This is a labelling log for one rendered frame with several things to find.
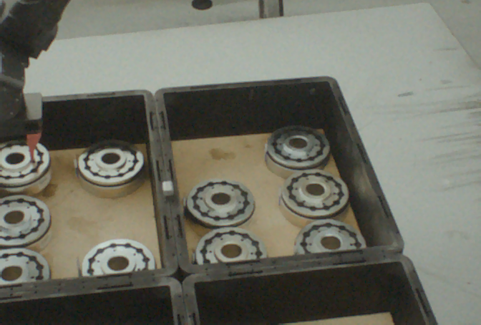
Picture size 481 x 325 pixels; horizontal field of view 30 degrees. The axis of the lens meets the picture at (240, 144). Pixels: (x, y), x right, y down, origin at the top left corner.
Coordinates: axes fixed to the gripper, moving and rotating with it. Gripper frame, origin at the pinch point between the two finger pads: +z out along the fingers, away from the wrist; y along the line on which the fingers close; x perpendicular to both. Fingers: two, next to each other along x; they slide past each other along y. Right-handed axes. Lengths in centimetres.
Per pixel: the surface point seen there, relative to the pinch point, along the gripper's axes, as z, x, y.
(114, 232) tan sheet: 6.2, -12.2, 13.9
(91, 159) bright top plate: 2.9, 1.0, 11.3
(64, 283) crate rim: -3.9, -30.2, 7.3
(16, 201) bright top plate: 3.1, -6.8, 0.1
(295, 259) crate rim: -3.6, -30.1, 36.8
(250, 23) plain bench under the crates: 19, 62, 48
